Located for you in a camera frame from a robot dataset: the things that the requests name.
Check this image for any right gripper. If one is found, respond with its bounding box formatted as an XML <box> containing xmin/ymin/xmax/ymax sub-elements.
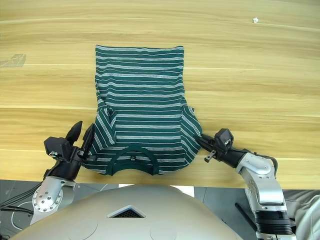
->
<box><xmin>203</xmin><ymin>141</ymin><xmax>248</xmax><ymax>169</ymax></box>

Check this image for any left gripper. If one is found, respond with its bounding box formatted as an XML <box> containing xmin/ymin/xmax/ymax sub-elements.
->
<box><xmin>48</xmin><ymin>120</ymin><xmax>98</xmax><ymax>181</ymax></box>

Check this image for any green white striped T-shirt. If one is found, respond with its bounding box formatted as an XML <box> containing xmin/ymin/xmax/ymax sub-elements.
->
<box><xmin>83</xmin><ymin>44</ymin><xmax>204</xmax><ymax>177</ymax></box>

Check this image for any clear tape patch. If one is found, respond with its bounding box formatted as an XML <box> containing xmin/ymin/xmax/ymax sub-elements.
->
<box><xmin>0</xmin><ymin>53</ymin><xmax>27</xmax><ymax>69</ymax></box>

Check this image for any robot body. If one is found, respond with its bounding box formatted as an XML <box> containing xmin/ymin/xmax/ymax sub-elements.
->
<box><xmin>9</xmin><ymin>184</ymin><xmax>249</xmax><ymax>240</ymax></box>

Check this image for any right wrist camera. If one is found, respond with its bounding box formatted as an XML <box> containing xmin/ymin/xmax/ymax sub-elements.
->
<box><xmin>214</xmin><ymin>128</ymin><xmax>234</xmax><ymax>151</ymax></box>

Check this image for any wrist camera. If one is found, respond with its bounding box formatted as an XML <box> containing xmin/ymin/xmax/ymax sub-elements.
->
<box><xmin>43</xmin><ymin>136</ymin><xmax>74</xmax><ymax>164</ymax></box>
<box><xmin>214</xmin><ymin>128</ymin><xmax>234</xmax><ymax>151</ymax></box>

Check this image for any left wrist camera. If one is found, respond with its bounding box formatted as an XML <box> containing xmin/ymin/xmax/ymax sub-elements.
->
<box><xmin>43</xmin><ymin>136</ymin><xmax>74</xmax><ymax>164</ymax></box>

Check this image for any black cable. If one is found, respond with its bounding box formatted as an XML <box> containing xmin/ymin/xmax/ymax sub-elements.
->
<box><xmin>252</xmin><ymin>150</ymin><xmax>279</xmax><ymax>174</ymax></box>
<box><xmin>0</xmin><ymin>168</ymin><xmax>53</xmax><ymax>214</ymax></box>

